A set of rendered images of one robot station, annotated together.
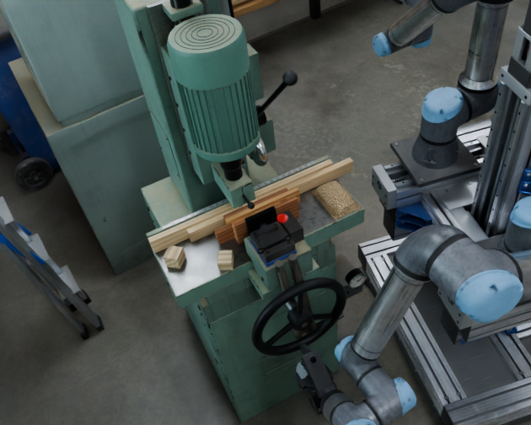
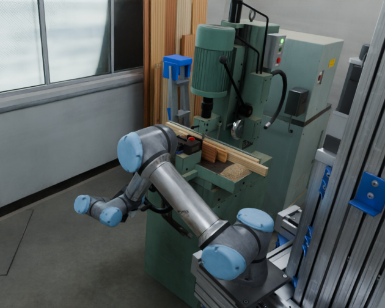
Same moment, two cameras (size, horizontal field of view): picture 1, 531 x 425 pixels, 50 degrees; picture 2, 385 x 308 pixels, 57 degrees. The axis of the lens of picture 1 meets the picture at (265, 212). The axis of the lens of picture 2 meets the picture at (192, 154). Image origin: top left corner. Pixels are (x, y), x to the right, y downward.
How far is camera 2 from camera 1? 1.43 m
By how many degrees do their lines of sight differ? 50
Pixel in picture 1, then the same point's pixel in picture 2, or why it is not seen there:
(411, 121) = not seen: outside the picture
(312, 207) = (223, 165)
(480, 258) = (145, 132)
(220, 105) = (197, 57)
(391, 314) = not seen: hidden behind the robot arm
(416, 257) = not seen: hidden behind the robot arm
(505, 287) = (128, 141)
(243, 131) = (203, 80)
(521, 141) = (310, 194)
